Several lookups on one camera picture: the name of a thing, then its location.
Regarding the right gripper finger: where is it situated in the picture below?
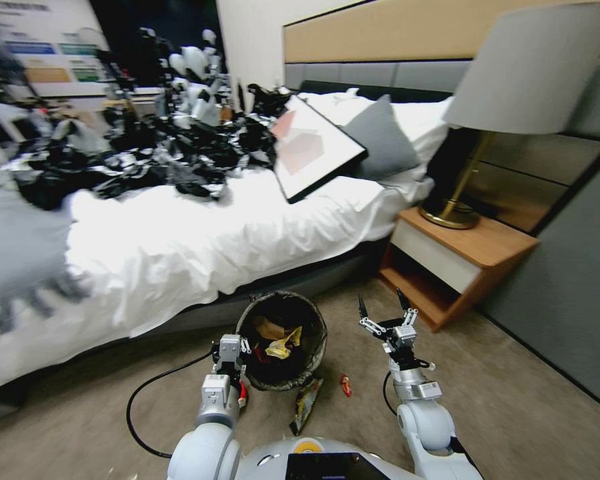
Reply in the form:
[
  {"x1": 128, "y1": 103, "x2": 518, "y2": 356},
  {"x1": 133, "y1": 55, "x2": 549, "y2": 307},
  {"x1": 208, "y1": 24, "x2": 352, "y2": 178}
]
[
  {"x1": 357, "y1": 295, "x2": 389, "y2": 341},
  {"x1": 396, "y1": 287, "x2": 421, "y2": 329}
]

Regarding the dark round trash bin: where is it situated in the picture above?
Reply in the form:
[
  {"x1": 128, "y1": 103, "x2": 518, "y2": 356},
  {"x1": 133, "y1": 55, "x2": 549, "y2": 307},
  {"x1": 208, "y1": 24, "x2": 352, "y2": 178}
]
[{"x1": 235, "y1": 291, "x2": 329, "y2": 392}]

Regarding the tan crumpled paper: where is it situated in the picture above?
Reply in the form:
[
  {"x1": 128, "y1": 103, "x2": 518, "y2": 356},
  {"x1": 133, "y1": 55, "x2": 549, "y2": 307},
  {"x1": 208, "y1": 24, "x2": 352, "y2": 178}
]
[{"x1": 256, "y1": 315, "x2": 287, "y2": 340}]

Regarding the yellow crumpled wrapper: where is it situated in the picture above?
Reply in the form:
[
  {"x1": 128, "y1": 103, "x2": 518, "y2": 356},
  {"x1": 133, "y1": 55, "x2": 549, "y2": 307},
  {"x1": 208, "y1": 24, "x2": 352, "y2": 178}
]
[{"x1": 265, "y1": 325, "x2": 303, "y2": 360}]

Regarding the flattened printed snack bag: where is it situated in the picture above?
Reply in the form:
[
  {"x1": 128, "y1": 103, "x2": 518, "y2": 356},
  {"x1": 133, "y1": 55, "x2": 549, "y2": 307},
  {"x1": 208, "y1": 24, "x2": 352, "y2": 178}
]
[{"x1": 289, "y1": 377, "x2": 325, "y2": 435}]

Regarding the wooden white nightstand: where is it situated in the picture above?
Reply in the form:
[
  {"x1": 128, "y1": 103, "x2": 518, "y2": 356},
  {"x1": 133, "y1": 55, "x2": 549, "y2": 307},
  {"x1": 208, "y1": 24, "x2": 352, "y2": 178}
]
[{"x1": 377, "y1": 207, "x2": 540, "y2": 333}]

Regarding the white robot front shell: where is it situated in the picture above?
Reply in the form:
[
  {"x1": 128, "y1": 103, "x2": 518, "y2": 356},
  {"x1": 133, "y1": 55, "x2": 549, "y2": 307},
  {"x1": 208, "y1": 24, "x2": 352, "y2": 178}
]
[{"x1": 239, "y1": 435, "x2": 421, "y2": 480}]

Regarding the white bed duvet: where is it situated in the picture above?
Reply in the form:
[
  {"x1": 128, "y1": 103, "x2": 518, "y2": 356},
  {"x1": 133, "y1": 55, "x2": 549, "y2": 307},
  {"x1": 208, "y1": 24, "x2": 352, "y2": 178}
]
[{"x1": 0, "y1": 92, "x2": 456, "y2": 396}]

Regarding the grey pillow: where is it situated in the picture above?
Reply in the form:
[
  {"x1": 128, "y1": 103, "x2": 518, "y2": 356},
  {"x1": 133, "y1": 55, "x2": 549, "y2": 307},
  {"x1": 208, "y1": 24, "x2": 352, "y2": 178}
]
[{"x1": 341, "y1": 93, "x2": 421, "y2": 182}]

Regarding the black framed picture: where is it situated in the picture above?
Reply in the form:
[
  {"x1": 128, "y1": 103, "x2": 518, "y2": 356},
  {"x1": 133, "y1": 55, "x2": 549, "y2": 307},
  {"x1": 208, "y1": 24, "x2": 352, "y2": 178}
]
[{"x1": 269, "y1": 93, "x2": 370, "y2": 205}]

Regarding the white pillow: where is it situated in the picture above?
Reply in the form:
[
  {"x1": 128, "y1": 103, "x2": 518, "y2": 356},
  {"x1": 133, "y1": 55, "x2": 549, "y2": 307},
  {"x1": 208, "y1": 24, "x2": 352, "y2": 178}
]
[{"x1": 297, "y1": 89, "x2": 456, "y2": 181}]

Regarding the pile of black bags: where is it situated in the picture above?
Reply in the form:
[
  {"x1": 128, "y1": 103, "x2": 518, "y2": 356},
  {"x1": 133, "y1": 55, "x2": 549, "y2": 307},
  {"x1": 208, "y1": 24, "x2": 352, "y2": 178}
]
[{"x1": 0, "y1": 82, "x2": 293, "y2": 211}]

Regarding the black padded bed headboard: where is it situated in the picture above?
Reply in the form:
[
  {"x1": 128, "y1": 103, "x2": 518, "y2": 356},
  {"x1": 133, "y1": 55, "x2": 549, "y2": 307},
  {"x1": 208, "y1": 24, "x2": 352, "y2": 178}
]
[{"x1": 299, "y1": 79, "x2": 453, "y2": 105}]

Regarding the grey tasselled throw blanket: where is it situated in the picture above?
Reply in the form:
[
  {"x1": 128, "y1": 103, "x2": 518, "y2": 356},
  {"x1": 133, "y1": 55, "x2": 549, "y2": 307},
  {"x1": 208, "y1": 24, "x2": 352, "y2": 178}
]
[{"x1": 0, "y1": 187, "x2": 93, "y2": 333}]

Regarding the grey shade brass lamp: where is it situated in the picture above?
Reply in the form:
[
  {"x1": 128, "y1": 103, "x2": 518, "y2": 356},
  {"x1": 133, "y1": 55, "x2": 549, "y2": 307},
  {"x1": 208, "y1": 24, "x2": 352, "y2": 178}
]
[{"x1": 419, "y1": 0, "x2": 600, "y2": 231}]

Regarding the white humanoid robot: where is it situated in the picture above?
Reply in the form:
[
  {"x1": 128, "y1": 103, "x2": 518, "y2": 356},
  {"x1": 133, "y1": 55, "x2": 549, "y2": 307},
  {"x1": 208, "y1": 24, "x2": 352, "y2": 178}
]
[
  {"x1": 167, "y1": 43, "x2": 221, "y2": 126},
  {"x1": 199, "y1": 29, "x2": 227, "y2": 76}
]

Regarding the white poster board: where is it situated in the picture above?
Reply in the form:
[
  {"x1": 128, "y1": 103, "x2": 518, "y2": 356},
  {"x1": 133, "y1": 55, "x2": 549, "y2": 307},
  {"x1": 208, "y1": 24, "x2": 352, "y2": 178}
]
[{"x1": 0, "y1": 0, "x2": 112, "y2": 99}]

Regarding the short black wrist cable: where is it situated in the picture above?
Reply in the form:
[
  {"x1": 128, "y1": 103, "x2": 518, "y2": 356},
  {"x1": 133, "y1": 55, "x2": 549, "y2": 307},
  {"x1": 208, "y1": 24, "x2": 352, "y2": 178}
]
[{"x1": 381, "y1": 372, "x2": 399, "y2": 416}]

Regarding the long black robot cable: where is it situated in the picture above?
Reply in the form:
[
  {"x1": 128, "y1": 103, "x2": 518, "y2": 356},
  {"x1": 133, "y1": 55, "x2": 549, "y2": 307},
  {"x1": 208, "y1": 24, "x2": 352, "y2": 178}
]
[{"x1": 125, "y1": 351, "x2": 215, "y2": 459}]

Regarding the tan grey wall headboard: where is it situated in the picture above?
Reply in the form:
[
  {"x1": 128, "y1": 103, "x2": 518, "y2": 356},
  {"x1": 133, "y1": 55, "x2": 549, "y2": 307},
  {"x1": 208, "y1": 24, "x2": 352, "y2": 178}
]
[{"x1": 282, "y1": 0, "x2": 600, "y2": 419}]

